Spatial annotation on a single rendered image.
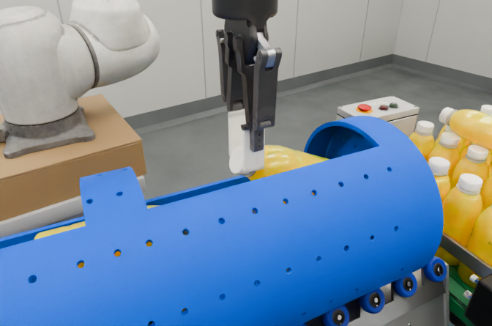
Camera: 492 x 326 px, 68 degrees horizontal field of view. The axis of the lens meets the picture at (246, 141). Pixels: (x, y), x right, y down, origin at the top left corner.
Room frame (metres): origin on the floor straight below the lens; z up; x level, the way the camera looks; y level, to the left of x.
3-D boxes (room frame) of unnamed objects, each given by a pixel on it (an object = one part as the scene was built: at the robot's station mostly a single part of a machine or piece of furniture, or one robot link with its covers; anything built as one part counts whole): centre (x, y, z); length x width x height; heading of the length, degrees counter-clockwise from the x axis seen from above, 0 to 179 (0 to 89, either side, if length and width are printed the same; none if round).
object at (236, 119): (0.46, 0.01, 1.25); 0.03 x 0.01 x 0.07; 116
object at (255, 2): (0.44, 0.00, 1.41); 0.08 x 0.07 x 0.09; 26
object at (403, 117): (0.93, -0.36, 1.05); 0.20 x 0.10 x 0.10; 116
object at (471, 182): (0.59, -0.43, 1.09); 0.04 x 0.04 x 0.02
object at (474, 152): (0.70, -0.51, 1.09); 0.04 x 0.04 x 0.02
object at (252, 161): (0.42, -0.01, 1.25); 0.03 x 0.01 x 0.07; 116
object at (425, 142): (0.83, -0.45, 0.99); 0.07 x 0.07 x 0.19
